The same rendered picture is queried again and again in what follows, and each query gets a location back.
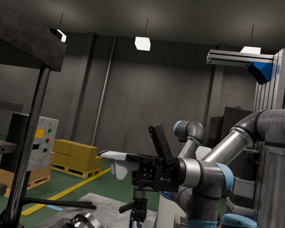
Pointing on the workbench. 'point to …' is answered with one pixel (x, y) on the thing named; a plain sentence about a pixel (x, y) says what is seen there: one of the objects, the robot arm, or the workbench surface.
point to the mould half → (79, 222)
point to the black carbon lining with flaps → (79, 220)
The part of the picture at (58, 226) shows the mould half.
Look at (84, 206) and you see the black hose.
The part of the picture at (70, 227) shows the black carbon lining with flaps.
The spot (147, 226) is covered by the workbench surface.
